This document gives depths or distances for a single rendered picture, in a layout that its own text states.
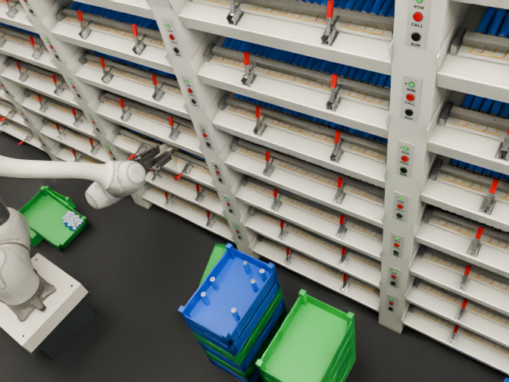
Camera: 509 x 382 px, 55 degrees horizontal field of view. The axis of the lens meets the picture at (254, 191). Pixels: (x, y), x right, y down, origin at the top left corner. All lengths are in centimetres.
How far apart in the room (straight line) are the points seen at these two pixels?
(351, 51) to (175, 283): 151
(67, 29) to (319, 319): 137
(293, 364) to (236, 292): 31
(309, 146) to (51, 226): 168
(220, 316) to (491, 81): 113
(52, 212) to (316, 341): 164
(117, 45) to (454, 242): 122
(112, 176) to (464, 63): 112
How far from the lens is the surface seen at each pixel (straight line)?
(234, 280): 177
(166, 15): 143
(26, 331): 218
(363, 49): 113
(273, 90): 136
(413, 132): 119
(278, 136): 149
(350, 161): 140
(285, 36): 121
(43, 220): 278
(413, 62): 107
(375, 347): 206
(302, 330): 174
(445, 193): 134
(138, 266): 245
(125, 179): 166
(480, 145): 119
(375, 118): 124
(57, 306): 216
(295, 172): 162
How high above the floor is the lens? 191
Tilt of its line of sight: 49 degrees down
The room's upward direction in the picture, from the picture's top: 15 degrees counter-clockwise
